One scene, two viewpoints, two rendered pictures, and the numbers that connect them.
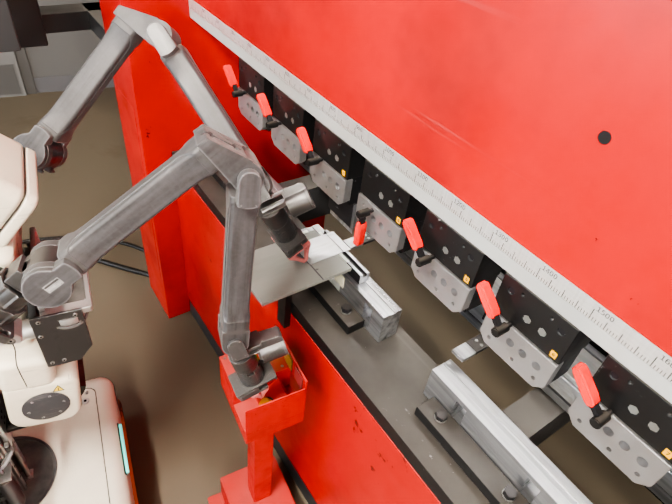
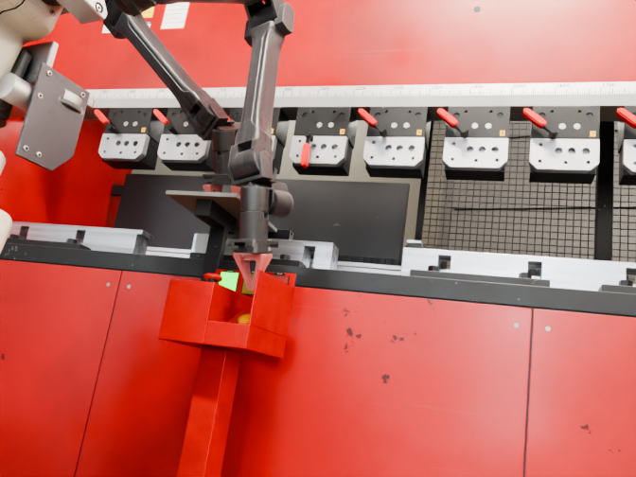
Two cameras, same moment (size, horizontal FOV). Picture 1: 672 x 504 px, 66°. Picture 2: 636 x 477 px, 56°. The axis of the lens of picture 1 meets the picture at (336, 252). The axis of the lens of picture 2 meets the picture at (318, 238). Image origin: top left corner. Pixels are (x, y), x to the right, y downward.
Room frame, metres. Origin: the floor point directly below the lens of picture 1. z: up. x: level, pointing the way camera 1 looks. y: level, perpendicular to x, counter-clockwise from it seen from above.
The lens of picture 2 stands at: (-0.34, 0.67, 0.59)
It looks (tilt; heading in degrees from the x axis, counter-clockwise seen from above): 15 degrees up; 328
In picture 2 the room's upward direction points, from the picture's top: 8 degrees clockwise
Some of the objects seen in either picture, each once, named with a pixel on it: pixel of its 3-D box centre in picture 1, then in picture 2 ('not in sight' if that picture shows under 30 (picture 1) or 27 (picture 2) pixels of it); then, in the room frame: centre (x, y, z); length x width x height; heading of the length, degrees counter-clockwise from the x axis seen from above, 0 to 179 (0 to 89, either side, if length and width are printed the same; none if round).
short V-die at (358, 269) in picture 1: (342, 255); (256, 235); (1.06, -0.02, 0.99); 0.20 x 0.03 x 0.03; 40
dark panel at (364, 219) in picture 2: not in sight; (247, 235); (1.59, -0.24, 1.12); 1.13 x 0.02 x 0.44; 40
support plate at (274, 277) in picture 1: (290, 264); (224, 212); (0.99, 0.11, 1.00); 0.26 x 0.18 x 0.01; 130
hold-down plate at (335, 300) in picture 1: (324, 291); (246, 264); (1.02, 0.02, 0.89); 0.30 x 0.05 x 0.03; 40
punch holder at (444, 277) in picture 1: (457, 257); (397, 142); (0.79, -0.24, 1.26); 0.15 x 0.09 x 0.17; 40
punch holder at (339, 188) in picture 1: (342, 160); (256, 140); (1.10, 0.02, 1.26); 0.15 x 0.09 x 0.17; 40
